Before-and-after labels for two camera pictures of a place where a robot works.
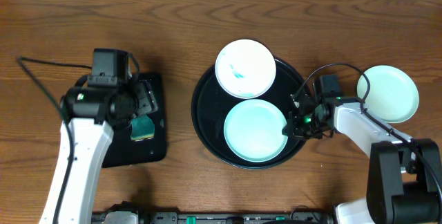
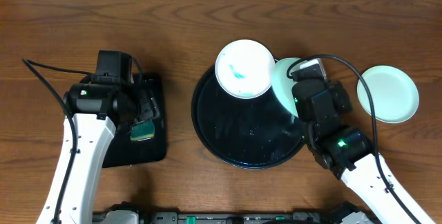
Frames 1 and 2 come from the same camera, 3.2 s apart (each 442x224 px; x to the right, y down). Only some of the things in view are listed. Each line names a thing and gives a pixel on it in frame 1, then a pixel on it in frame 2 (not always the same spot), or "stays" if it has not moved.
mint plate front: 393,95 stays
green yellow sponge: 142,128 stays
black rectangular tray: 121,150 stays
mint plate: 253,131 to 282,84
